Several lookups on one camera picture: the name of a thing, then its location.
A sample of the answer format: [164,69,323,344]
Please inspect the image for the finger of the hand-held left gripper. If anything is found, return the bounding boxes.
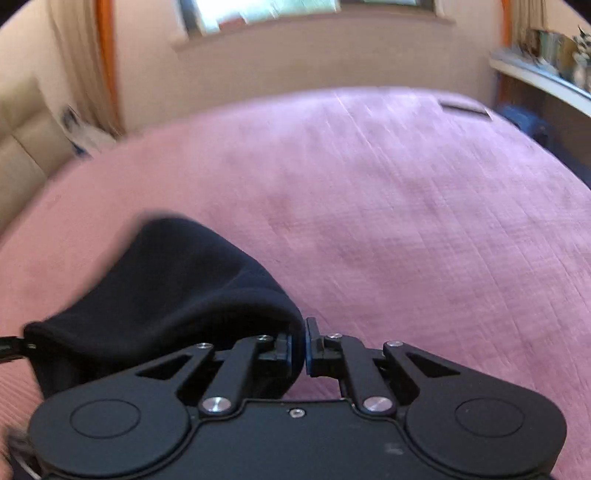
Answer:
[0,335,37,365]

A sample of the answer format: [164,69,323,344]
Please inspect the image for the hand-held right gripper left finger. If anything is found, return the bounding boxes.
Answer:
[135,331,297,416]

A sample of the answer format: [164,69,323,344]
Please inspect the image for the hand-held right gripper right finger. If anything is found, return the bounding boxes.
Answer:
[304,316,462,416]

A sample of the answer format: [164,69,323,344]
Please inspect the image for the dark navy garment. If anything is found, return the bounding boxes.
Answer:
[23,211,303,401]

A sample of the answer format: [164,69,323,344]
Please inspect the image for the pink plush bedspread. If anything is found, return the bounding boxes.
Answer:
[0,87,591,480]

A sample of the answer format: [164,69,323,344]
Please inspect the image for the grey upholstered headboard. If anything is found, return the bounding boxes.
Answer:
[0,76,80,220]

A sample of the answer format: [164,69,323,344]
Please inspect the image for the white bedside clutter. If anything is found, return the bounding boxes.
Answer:
[59,105,118,158]

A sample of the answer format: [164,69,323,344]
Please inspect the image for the small dark flat device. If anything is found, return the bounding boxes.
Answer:
[438,102,493,121]

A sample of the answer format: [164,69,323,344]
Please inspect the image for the beige curtain with orange edge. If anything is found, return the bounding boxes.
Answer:
[502,0,529,49]
[48,0,123,137]

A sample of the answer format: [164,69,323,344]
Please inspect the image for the blue stool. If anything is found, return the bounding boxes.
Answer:
[498,103,552,141]

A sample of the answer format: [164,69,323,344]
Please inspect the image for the metal tins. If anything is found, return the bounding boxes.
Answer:
[522,28,564,70]

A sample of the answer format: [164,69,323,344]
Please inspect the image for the white vase with flowers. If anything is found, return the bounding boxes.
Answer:
[571,25,591,88]

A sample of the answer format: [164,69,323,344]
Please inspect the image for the white wall desk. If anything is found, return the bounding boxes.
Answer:
[488,48,591,118]

